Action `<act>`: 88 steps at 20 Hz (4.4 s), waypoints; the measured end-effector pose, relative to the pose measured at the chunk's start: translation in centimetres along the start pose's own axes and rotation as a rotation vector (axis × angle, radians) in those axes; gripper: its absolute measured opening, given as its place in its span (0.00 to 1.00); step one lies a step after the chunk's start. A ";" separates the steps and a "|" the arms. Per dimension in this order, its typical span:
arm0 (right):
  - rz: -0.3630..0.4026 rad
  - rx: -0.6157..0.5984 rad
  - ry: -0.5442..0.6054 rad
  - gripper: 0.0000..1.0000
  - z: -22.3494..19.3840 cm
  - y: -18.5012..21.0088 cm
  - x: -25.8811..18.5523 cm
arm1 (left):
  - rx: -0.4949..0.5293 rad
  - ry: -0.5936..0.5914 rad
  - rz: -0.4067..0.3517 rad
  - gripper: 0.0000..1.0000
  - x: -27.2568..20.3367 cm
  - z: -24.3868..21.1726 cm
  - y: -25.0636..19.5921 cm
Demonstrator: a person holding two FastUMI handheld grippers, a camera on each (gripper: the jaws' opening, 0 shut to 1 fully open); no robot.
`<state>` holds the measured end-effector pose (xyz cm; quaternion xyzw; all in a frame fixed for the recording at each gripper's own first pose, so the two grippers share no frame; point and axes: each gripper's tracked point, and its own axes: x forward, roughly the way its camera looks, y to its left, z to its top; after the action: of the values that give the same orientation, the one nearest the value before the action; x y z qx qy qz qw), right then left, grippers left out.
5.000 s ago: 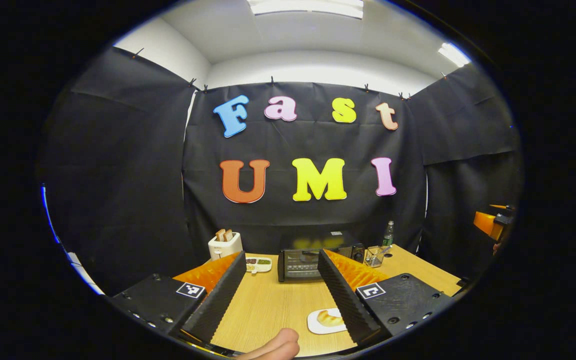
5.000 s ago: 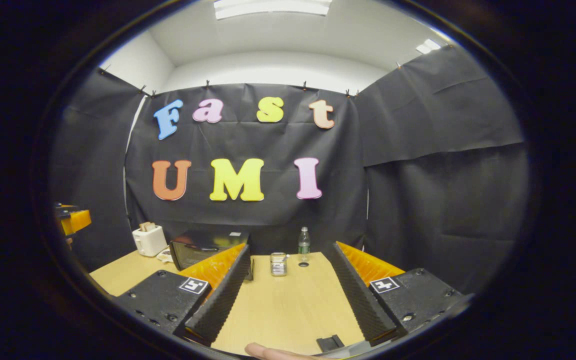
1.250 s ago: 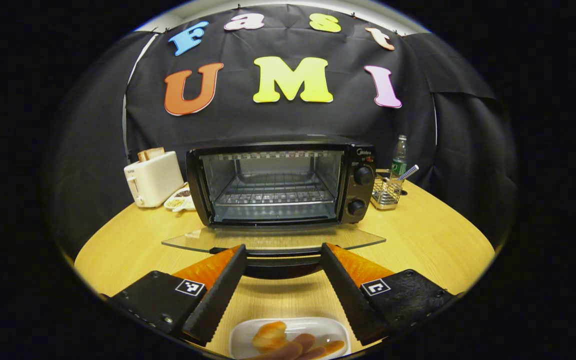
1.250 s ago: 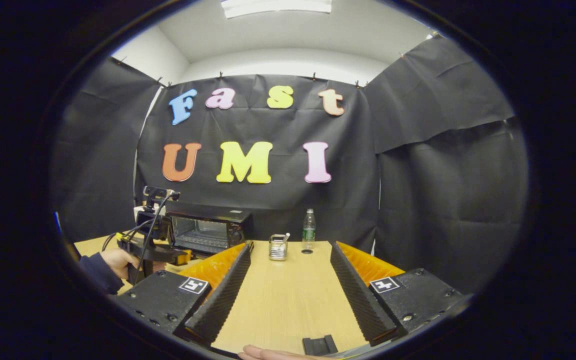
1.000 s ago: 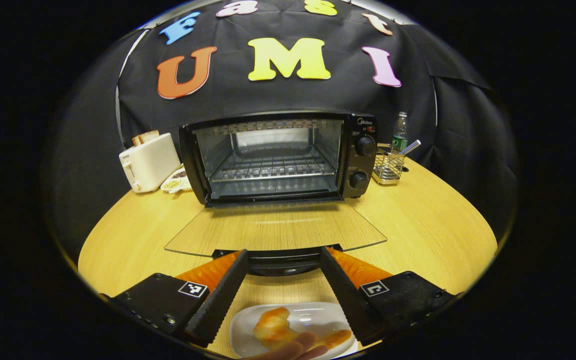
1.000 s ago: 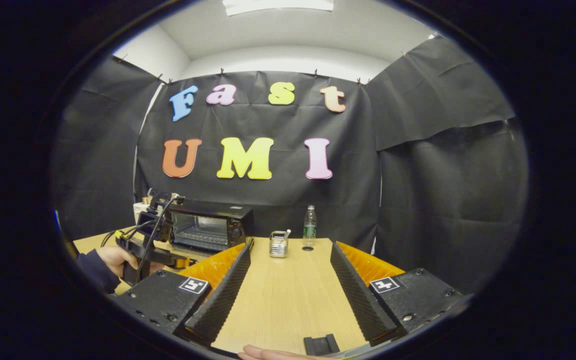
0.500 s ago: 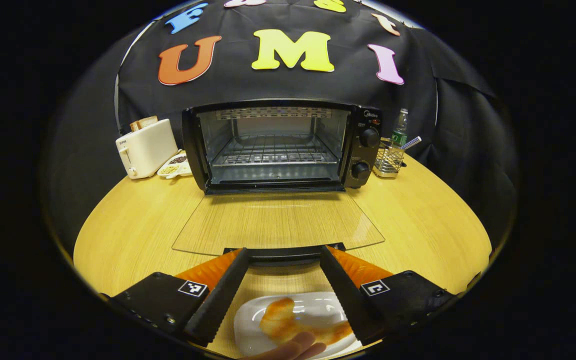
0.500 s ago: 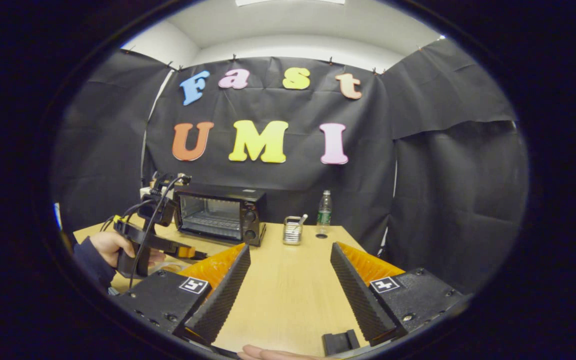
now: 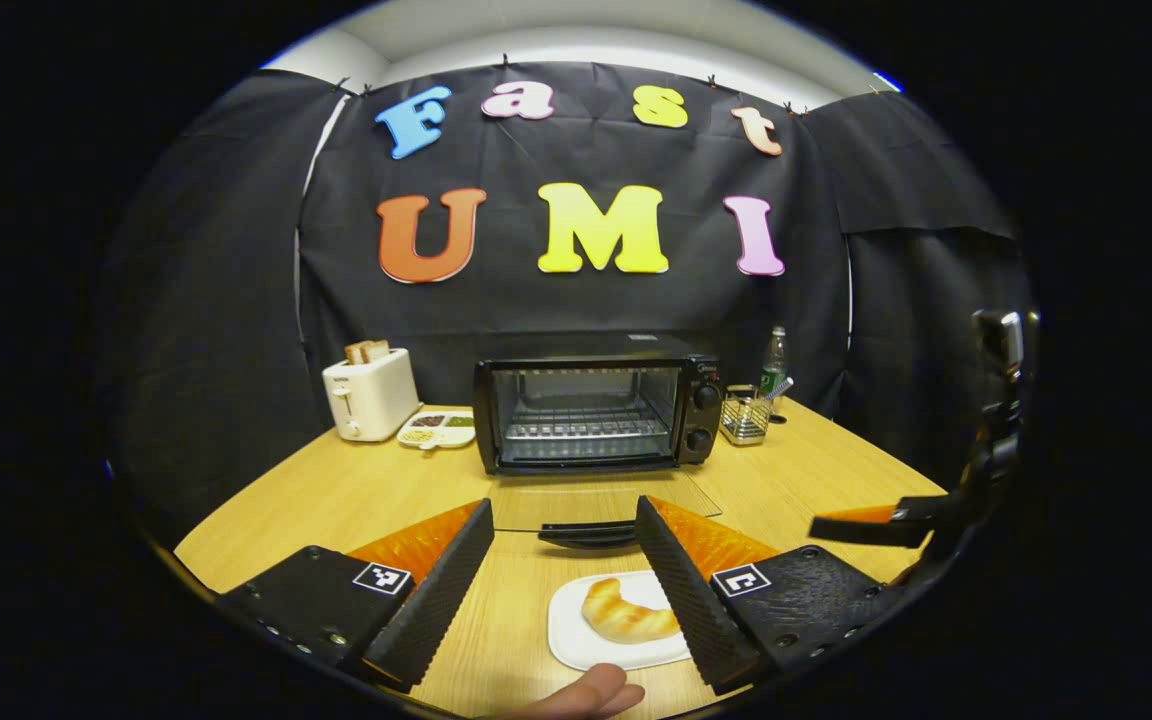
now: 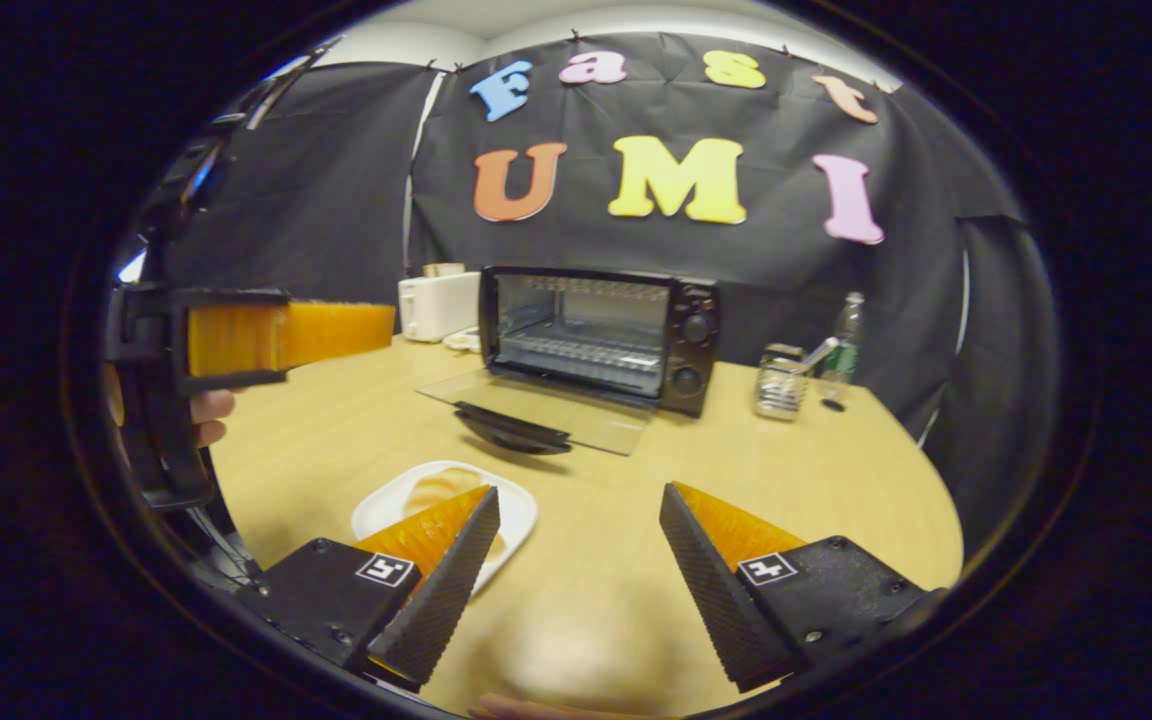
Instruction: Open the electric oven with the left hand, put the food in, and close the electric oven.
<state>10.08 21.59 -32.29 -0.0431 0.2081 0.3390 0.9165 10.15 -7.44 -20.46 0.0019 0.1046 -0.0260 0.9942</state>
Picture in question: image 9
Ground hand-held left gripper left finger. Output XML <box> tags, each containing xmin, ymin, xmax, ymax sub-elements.
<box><xmin>219</xmin><ymin>498</ymin><xmax>495</xmax><ymax>689</ymax></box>

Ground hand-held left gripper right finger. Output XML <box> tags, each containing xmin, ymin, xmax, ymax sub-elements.
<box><xmin>633</xmin><ymin>495</ymin><xmax>912</xmax><ymax>696</ymax></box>

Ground golden croissant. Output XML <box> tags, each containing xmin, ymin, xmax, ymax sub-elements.
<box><xmin>581</xmin><ymin>577</ymin><xmax>682</xmax><ymax>644</ymax></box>

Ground black electric oven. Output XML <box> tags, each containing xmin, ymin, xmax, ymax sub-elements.
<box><xmin>473</xmin><ymin>335</ymin><xmax>724</xmax><ymax>549</ymax></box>

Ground white square plate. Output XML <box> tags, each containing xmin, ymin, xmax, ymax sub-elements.
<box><xmin>547</xmin><ymin>570</ymin><xmax>694</xmax><ymax>672</ymax></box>

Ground divided white snack dish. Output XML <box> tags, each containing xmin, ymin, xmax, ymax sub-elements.
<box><xmin>396</xmin><ymin>408</ymin><xmax>477</xmax><ymax>451</ymax></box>

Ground green water bottle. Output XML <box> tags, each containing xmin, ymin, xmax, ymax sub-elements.
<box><xmin>760</xmin><ymin>325</ymin><xmax>789</xmax><ymax>401</ymax></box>

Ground white toaster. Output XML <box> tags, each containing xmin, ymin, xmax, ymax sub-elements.
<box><xmin>322</xmin><ymin>347</ymin><xmax>424</xmax><ymax>443</ymax></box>

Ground black backdrop cloth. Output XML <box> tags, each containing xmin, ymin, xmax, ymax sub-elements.
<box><xmin>101</xmin><ymin>62</ymin><xmax>1037</xmax><ymax>546</ymax></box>

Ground wire mesh cutlery holder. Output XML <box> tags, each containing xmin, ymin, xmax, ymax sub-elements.
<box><xmin>719</xmin><ymin>385</ymin><xmax>773</xmax><ymax>446</ymax></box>

